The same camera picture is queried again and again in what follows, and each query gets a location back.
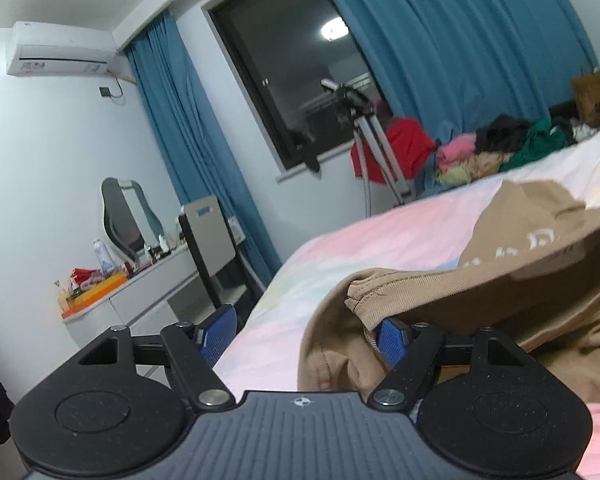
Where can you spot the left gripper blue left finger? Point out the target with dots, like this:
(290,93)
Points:
(214,335)

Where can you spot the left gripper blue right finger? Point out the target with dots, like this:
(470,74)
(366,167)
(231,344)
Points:
(393,339)

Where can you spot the tan printed t-shirt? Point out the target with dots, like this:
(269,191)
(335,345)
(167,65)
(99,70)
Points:
(530,270)

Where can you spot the black and white chair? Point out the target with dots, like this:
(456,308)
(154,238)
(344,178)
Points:
(214,250)

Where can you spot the white vanity dresser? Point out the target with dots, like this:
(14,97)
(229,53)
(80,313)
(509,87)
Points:
(165,293)

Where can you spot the pastel tie-dye bed cover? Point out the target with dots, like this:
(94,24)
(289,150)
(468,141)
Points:
(429,235)

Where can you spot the white spray bottle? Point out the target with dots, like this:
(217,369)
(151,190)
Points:
(104,259)

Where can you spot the orange tray with items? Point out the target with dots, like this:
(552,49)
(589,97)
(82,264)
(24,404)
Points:
(84,288)

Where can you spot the wavy vanity mirror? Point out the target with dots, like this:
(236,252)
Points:
(127,219)

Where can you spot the blue curtain left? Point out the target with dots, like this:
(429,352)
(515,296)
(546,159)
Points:
(190,139)

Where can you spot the blue curtain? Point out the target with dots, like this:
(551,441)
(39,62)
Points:
(190,139)
(455,65)

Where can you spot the yellow-green garment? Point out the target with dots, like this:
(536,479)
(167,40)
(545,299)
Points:
(454,176)

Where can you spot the red garment on stand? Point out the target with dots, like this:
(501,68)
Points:
(411,145)

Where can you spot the white tripod stand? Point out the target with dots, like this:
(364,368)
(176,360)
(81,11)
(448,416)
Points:
(367,131)

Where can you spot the pink garment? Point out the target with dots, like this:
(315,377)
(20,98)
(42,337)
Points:
(456,150)

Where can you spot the black garment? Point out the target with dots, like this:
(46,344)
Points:
(504,135)

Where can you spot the blue curtain right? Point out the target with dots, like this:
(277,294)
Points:
(455,65)

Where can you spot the dark window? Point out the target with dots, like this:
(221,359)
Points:
(283,50)

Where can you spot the white air conditioner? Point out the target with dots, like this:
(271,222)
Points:
(52,49)

